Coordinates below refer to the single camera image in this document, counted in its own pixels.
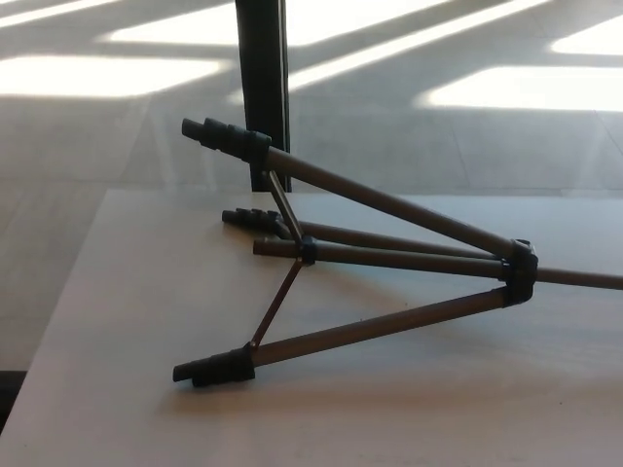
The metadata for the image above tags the brown tripod with black feet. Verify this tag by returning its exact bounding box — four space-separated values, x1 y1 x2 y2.
171 116 623 389

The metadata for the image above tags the black vertical post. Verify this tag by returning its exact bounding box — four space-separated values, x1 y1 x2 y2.
235 0 293 193

